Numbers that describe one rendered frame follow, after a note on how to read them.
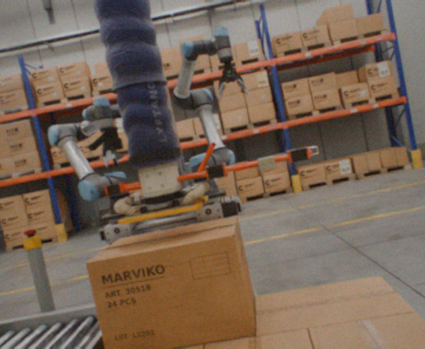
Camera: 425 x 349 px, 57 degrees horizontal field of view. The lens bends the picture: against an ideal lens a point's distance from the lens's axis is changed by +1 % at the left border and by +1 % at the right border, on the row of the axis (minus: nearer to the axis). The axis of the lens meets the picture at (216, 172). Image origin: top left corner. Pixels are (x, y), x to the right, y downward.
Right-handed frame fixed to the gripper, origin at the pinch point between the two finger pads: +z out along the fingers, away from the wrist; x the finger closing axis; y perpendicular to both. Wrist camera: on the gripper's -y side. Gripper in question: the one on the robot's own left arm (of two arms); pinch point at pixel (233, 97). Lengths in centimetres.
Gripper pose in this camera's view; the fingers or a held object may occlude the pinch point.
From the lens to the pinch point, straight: 208.2
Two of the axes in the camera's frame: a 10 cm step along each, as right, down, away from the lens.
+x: 9.8, -2.0, -0.2
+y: -0.1, 0.5, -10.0
